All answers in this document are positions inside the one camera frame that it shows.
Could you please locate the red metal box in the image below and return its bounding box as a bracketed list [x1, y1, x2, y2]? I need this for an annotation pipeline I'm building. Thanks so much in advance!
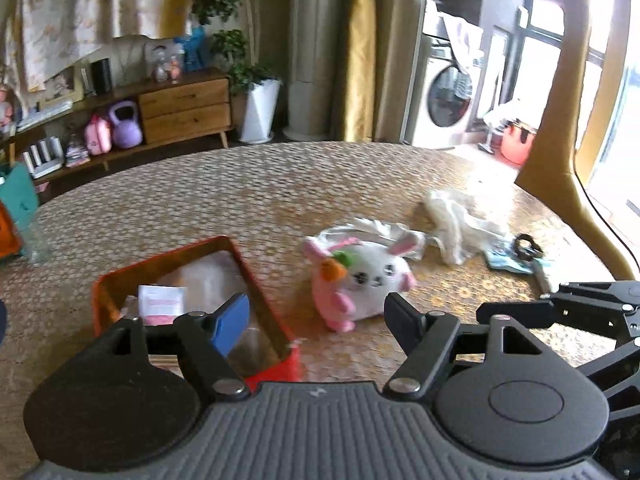
[91, 236, 301, 393]

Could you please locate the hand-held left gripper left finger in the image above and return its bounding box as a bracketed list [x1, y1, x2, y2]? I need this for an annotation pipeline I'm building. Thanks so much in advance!
[92, 292, 251, 403]

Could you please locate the teal box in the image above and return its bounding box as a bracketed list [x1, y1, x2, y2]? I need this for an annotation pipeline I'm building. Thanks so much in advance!
[0, 162, 40, 231]

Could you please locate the yellow curtain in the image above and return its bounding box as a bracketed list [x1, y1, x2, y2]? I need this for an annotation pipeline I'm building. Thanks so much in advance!
[342, 0, 401, 143]

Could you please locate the brown giraffe-shaped chair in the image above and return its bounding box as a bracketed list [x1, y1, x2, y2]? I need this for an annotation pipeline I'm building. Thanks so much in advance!
[515, 0, 640, 281]

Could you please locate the white tower air conditioner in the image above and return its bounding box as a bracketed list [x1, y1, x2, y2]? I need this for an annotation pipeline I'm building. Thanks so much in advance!
[282, 0, 351, 142]

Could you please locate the white planter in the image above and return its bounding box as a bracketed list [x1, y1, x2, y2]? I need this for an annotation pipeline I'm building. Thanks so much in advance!
[239, 78, 282, 144]

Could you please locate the pink toy case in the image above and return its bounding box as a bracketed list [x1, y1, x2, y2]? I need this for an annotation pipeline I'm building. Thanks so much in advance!
[84, 115, 113, 156]

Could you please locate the white plastic bag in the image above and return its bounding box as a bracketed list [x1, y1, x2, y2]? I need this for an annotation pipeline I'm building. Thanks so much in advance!
[320, 217, 426, 261]

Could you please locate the white cloth on washing machine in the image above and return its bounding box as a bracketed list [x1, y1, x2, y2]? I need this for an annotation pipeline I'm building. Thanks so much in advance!
[440, 12, 483, 73]

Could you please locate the white washing machine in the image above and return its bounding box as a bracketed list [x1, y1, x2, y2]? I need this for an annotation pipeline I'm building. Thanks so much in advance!
[410, 35, 478, 150]

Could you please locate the white bunny plush toy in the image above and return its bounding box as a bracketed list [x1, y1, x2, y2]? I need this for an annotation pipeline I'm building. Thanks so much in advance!
[301, 235, 426, 333]

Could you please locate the wooden drawer cabinet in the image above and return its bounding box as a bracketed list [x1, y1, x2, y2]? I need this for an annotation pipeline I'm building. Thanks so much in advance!
[0, 67, 236, 186]

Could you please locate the white router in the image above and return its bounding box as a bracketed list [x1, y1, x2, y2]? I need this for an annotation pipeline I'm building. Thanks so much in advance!
[22, 137, 66, 179]

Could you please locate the white mesh cloth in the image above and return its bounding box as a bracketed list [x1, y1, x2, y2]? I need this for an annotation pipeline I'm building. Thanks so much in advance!
[425, 189, 508, 266]

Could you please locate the purple kettlebell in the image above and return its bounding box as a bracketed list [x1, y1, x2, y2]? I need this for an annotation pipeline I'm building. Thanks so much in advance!
[108, 101, 143, 149]

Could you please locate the black speaker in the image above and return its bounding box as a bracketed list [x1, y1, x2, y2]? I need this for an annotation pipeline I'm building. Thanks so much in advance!
[90, 58, 113, 95]

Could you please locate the blue cartoon packet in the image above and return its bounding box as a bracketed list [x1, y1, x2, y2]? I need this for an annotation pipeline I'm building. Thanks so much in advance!
[484, 240, 551, 275]

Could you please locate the red plastic basin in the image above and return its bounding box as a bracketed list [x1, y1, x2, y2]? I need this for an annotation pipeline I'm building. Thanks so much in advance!
[500, 120, 538, 166]

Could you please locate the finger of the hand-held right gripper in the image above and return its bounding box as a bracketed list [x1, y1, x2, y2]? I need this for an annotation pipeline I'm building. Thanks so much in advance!
[476, 280, 640, 341]
[575, 337, 640, 413]

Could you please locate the pink doll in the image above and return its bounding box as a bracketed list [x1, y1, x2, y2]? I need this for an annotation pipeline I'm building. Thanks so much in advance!
[0, 85, 16, 126]

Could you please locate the black hair tie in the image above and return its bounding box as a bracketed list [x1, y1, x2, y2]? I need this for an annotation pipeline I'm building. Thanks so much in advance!
[514, 233, 543, 261]

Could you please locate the blue toy figure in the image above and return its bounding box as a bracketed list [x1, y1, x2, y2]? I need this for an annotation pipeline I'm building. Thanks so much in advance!
[175, 27, 208, 72]

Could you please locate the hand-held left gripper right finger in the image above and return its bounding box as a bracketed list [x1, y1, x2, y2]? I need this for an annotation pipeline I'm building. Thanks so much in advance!
[381, 291, 556, 401]

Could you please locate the clear packet with pink label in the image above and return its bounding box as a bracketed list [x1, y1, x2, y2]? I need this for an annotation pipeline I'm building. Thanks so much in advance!
[137, 285, 188, 328]

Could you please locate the printed white sheet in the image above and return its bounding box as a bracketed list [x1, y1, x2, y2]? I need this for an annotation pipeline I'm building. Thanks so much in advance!
[0, 0, 201, 93]

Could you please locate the photo frame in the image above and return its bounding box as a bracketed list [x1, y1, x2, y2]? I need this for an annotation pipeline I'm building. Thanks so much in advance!
[39, 67, 83, 108]

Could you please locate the clear plastic bag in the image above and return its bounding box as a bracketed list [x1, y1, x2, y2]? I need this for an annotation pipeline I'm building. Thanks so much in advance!
[155, 255, 283, 376]

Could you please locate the orange box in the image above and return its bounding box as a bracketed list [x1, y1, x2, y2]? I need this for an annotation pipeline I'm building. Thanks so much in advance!
[0, 200, 23, 261]

